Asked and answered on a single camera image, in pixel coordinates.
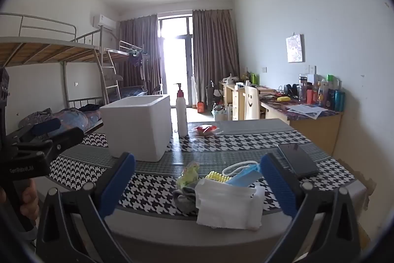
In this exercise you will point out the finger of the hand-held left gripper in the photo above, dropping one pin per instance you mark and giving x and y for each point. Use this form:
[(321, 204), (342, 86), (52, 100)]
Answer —
[(46, 126), (67, 139)]

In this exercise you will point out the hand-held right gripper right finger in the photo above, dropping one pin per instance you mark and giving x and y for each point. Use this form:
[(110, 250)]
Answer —
[(277, 186)]

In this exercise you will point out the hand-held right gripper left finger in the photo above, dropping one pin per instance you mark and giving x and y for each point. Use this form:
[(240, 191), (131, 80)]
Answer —
[(120, 186)]

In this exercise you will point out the white tissue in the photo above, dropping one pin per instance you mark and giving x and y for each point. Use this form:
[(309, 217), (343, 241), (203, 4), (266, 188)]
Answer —
[(227, 207)]

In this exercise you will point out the white foam box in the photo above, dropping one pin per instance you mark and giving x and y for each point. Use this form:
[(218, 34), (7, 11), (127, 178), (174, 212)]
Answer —
[(135, 127)]

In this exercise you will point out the yellow foam net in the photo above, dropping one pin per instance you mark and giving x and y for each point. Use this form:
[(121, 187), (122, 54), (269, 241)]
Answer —
[(215, 176)]

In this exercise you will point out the grey sock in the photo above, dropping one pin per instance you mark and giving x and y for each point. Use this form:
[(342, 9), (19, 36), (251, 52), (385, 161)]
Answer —
[(184, 199)]

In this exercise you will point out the person's left hand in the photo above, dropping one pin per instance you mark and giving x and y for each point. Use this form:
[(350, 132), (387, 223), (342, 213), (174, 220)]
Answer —
[(30, 204)]

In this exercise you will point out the blue patterned quilt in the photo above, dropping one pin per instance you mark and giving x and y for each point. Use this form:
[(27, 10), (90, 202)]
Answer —
[(74, 116)]

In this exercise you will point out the black smartphone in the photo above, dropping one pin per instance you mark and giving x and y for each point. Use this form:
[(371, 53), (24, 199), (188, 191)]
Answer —
[(297, 159)]

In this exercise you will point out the blue face mask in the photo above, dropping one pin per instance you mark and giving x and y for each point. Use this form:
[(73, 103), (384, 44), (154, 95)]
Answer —
[(243, 178)]

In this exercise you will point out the wooden desk with patterned cover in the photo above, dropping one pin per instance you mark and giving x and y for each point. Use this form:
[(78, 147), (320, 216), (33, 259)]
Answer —
[(314, 130)]

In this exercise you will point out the green plastic wrapper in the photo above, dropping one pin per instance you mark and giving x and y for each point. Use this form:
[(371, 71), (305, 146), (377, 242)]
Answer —
[(187, 176)]

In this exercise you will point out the metal bunk bed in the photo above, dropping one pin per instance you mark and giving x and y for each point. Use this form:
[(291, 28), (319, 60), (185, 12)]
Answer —
[(46, 49), (132, 92)]

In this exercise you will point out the printed paper sheets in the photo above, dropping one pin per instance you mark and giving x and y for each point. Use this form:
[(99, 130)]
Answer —
[(307, 111)]

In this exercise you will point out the wooden chair with smiley face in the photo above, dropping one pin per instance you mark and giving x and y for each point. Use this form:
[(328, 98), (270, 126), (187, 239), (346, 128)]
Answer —
[(251, 102)]

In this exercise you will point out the yellow banana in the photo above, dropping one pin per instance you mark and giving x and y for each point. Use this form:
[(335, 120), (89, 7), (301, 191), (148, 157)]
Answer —
[(283, 98)]

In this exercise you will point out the white pump bottle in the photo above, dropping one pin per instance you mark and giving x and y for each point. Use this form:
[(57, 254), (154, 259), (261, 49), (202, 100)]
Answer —
[(181, 118)]

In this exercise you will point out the white bucket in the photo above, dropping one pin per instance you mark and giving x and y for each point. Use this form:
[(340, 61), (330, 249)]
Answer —
[(219, 114)]

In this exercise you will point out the red snack packet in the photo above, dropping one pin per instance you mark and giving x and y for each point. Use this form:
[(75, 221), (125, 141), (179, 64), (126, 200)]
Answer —
[(204, 129)]

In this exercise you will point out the plain wooden desk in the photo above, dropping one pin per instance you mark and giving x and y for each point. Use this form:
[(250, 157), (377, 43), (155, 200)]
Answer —
[(232, 102)]

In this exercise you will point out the black headphones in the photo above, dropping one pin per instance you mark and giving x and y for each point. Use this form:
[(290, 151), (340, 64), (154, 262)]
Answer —
[(291, 89)]

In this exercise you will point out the row of toiletry bottles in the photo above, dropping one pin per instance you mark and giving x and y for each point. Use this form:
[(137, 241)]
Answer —
[(326, 95)]

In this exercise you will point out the hanging dark clothes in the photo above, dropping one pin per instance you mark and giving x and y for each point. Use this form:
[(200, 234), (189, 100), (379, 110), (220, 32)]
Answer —
[(135, 59)]

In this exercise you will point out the orange bag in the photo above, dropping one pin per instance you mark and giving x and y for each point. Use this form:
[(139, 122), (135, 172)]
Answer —
[(201, 107)]

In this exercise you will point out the white air conditioner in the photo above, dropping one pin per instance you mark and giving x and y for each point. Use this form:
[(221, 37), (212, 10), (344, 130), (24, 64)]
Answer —
[(104, 22)]

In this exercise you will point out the brown curtain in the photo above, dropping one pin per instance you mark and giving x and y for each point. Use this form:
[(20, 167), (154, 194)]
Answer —
[(138, 35), (215, 50)]

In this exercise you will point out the glass balcony door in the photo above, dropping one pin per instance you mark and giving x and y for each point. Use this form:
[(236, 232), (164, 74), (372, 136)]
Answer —
[(175, 59)]

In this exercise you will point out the white wall socket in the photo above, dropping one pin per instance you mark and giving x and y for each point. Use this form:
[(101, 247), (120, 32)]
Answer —
[(312, 69)]

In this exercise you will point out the wall picture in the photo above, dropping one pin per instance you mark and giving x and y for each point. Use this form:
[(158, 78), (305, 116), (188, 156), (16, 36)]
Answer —
[(295, 48)]

